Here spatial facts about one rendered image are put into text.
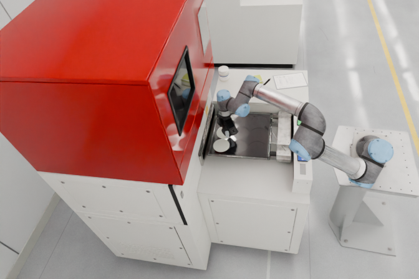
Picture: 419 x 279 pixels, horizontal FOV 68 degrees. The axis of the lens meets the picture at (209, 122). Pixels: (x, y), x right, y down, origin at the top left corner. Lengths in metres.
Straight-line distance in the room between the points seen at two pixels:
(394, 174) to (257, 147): 0.76
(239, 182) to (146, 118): 0.92
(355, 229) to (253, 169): 1.10
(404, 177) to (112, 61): 1.62
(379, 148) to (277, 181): 0.55
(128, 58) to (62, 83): 0.22
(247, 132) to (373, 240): 1.28
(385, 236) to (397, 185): 0.83
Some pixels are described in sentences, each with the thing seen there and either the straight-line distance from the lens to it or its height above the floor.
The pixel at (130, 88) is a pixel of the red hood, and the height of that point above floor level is 1.79.
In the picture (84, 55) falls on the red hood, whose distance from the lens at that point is 1.15.
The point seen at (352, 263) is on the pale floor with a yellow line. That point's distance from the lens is 2.59.
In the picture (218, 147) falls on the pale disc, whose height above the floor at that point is 0.90.
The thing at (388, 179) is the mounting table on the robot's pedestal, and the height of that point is 0.82.
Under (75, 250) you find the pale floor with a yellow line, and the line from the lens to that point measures 2.90.
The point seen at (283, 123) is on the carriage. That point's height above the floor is 0.88.
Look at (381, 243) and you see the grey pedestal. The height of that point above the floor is 0.01.
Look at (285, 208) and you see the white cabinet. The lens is 1.84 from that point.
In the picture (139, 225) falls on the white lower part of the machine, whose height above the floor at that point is 0.73.
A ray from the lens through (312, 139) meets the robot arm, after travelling 1.48.
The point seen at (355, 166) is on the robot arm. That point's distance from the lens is 1.70.
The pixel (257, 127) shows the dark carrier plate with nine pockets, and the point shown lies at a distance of 1.97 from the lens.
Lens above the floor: 2.37
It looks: 47 degrees down
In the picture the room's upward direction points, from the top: 10 degrees counter-clockwise
